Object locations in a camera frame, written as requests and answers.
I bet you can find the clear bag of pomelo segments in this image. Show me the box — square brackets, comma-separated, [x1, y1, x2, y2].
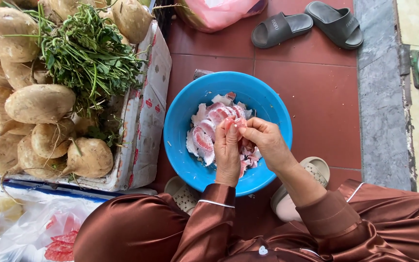
[0, 198, 103, 262]

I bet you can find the person's right hand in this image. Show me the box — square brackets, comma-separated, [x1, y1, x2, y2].
[238, 117, 298, 175]

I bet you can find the cream perforated sandal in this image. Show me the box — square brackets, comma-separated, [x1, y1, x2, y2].
[164, 176, 201, 215]
[271, 156, 331, 223]

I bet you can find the dark grey slipper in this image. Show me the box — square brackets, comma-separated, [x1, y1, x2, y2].
[251, 12, 314, 49]
[304, 1, 364, 50]

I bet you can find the bunch of green herbs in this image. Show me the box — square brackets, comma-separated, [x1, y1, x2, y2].
[4, 2, 148, 146]

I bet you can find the white foam box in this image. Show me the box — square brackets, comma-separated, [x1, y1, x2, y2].
[0, 20, 172, 192]

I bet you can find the person's left hand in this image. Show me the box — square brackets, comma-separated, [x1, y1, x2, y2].
[214, 122, 242, 188]

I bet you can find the heap of brown jicama roots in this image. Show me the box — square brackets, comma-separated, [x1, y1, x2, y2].
[0, 0, 154, 180]

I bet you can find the pile of peeled pomelo pieces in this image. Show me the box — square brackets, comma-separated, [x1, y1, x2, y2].
[186, 92, 262, 179]

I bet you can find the pink pomelo segment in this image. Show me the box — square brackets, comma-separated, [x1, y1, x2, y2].
[224, 117, 249, 132]

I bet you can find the brown satin pajamas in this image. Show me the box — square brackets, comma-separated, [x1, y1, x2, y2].
[73, 179, 419, 262]

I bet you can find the grey metal piece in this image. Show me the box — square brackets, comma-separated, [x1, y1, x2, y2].
[193, 69, 214, 80]

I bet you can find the blue plastic basin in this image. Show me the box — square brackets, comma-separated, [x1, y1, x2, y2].
[163, 71, 293, 198]

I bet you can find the pink plastic bag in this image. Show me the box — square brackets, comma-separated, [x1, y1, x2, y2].
[174, 0, 268, 33]

